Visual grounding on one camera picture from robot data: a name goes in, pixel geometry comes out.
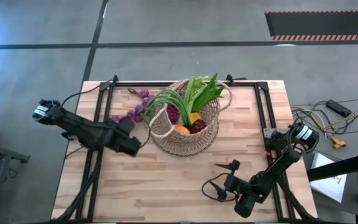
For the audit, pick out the red apple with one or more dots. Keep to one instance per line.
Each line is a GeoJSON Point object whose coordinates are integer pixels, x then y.
{"type": "Point", "coordinates": [198, 126]}

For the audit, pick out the round woven placemat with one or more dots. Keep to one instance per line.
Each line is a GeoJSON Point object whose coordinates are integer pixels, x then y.
{"type": "Point", "coordinates": [183, 154]}

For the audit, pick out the purple grape bunch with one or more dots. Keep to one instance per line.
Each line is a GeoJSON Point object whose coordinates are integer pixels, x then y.
{"type": "Point", "coordinates": [172, 113]}

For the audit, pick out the black power brick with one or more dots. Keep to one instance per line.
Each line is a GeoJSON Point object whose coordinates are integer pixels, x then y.
{"type": "Point", "coordinates": [339, 108]}

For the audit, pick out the orange fruit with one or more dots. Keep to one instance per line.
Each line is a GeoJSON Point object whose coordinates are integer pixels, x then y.
{"type": "Point", "coordinates": [182, 128]}

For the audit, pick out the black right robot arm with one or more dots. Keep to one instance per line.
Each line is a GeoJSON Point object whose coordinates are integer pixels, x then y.
{"type": "Point", "coordinates": [278, 165]}

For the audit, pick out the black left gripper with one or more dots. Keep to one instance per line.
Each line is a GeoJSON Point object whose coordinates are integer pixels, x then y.
{"type": "Point", "coordinates": [120, 140]}

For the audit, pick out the braided red onion bunch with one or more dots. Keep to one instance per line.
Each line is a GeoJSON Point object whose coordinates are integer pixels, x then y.
{"type": "Point", "coordinates": [144, 93]}

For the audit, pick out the white paper sheet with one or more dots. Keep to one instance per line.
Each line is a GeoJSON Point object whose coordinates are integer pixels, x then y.
{"type": "Point", "coordinates": [328, 186]}

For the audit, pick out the dark green leafy vegetable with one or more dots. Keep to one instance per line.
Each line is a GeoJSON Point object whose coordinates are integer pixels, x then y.
{"type": "Point", "coordinates": [208, 95]}

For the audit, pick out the yellow bell pepper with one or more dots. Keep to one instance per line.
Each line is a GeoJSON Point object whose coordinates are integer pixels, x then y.
{"type": "Point", "coordinates": [194, 117]}

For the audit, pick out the black aluminium table frame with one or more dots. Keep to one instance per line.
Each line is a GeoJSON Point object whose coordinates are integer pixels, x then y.
{"type": "Point", "coordinates": [258, 109]}

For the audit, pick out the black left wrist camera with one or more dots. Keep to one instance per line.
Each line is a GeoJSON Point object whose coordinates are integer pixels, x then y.
{"type": "Point", "coordinates": [126, 124]}

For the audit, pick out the green onion bunch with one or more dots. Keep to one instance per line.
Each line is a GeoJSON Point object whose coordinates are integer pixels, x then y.
{"type": "Point", "coordinates": [166, 99]}

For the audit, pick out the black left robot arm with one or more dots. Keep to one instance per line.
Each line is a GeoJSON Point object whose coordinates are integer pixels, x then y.
{"type": "Point", "coordinates": [79, 127]}

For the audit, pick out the black metal bar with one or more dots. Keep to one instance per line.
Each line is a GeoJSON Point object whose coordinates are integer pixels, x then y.
{"type": "Point", "coordinates": [346, 165]}

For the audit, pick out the black hazard-striped floor mat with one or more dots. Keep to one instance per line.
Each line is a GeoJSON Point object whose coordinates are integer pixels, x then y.
{"type": "Point", "coordinates": [322, 25]}

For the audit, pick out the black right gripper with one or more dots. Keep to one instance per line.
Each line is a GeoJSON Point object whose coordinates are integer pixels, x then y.
{"type": "Point", "coordinates": [233, 186]}

